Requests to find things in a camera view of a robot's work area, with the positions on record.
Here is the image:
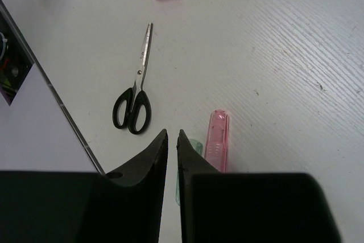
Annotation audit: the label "pink correction tape case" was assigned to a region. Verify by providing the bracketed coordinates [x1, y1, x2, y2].
[204, 109, 230, 172]

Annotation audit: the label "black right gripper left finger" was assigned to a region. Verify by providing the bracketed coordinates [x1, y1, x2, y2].
[1, 130, 168, 242]

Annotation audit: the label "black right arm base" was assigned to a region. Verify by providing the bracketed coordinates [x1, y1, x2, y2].
[0, 14, 32, 105]

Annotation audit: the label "black handled scissors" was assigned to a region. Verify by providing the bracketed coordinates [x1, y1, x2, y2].
[112, 22, 154, 135]

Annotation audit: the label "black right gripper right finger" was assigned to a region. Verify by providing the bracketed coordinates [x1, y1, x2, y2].
[177, 131, 341, 242]

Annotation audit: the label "green correction tape case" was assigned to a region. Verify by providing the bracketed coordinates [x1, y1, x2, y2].
[175, 139, 204, 206]

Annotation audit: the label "aluminium table edge rail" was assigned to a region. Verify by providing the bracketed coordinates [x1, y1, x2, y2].
[1, 3, 105, 174]

